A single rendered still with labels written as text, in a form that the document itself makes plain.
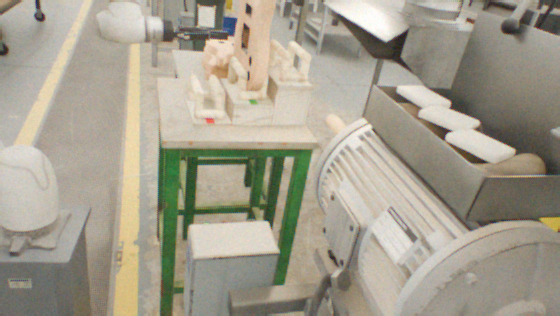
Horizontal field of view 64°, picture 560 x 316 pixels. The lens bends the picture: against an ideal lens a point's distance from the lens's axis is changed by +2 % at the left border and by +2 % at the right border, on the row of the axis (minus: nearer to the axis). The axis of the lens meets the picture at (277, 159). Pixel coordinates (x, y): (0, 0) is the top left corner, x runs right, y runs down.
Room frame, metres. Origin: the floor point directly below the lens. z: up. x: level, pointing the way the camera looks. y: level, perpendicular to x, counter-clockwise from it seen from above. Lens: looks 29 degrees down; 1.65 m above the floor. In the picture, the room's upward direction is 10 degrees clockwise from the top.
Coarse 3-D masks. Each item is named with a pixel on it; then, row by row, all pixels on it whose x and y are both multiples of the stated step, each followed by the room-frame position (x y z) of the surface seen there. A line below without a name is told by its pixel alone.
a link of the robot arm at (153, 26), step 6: (144, 18) 1.52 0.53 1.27; (150, 18) 1.52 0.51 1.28; (156, 18) 1.53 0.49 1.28; (150, 24) 1.50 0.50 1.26; (156, 24) 1.51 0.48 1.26; (162, 24) 1.53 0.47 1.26; (150, 30) 1.49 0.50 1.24; (156, 30) 1.50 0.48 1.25; (162, 30) 1.52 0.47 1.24; (150, 36) 1.49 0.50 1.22; (156, 36) 1.50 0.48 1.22; (162, 36) 1.52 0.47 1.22; (144, 42) 1.52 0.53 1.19; (150, 42) 1.51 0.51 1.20; (156, 42) 1.51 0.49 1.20
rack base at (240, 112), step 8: (224, 80) 1.75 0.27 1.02; (224, 88) 1.67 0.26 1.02; (232, 88) 1.67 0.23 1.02; (232, 96) 1.58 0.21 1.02; (232, 104) 1.53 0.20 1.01; (240, 104) 1.52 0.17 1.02; (248, 104) 1.54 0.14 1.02; (256, 104) 1.55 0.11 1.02; (264, 104) 1.56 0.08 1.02; (272, 104) 1.57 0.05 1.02; (232, 112) 1.52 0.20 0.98; (240, 112) 1.53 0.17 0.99; (248, 112) 1.54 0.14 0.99; (256, 112) 1.55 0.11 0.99; (264, 112) 1.56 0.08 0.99; (272, 112) 1.57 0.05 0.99; (232, 120) 1.52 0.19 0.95; (240, 120) 1.53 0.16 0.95; (248, 120) 1.54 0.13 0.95; (256, 120) 1.55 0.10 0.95; (264, 120) 1.56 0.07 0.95
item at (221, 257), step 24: (192, 240) 0.61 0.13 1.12; (216, 240) 0.62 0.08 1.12; (240, 240) 0.64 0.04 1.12; (264, 240) 0.65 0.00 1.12; (192, 264) 0.57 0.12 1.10; (216, 264) 0.58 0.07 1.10; (240, 264) 0.60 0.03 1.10; (264, 264) 0.61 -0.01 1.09; (192, 288) 0.57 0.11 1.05; (216, 288) 0.58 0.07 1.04; (240, 288) 0.60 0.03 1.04; (192, 312) 0.57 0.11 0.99; (216, 312) 0.59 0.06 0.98
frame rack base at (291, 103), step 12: (276, 72) 1.72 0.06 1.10; (288, 72) 1.75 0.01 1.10; (276, 84) 1.58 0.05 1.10; (288, 84) 1.60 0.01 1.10; (300, 84) 1.63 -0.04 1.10; (276, 96) 1.58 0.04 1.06; (288, 96) 1.59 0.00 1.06; (300, 96) 1.61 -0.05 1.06; (276, 108) 1.58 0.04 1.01; (288, 108) 1.60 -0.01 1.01; (300, 108) 1.62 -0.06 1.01; (276, 120) 1.58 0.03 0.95; (288, 120) 1.60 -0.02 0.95; (300, 120) 1.62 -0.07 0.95
